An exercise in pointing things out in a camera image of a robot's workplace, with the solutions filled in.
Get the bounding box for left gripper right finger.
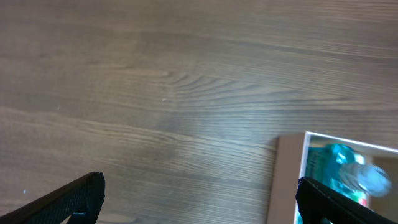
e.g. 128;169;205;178
295;177;395;224

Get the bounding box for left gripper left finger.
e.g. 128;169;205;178
1;172;105;224

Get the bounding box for teal mouthwash bottle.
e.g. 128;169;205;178
296;144;397;223

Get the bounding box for white cardboard box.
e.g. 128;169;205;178
267;131;397;224

